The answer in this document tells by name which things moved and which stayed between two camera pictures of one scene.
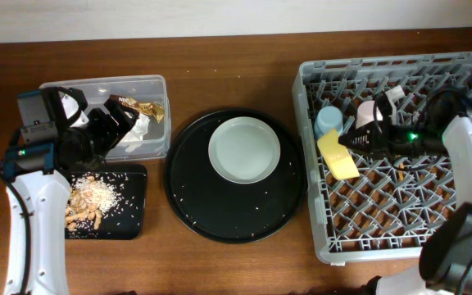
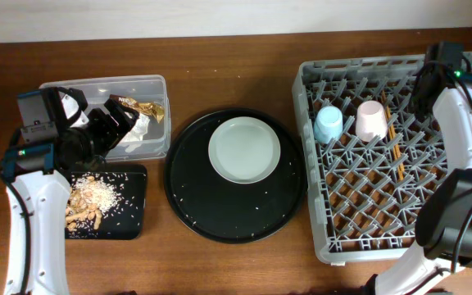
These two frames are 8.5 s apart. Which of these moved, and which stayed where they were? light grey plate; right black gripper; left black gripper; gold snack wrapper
Moved: right black gripper
Stayed: gold snack wrapper; left black gripper; light grey plate
